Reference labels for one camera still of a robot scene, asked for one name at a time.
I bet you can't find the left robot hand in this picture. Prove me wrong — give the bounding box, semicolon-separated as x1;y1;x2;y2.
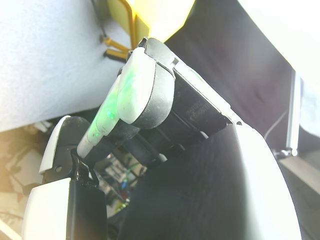
21;36;304;240

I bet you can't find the yellow frame hacksaw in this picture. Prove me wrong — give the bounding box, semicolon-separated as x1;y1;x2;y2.
89;0;151;61

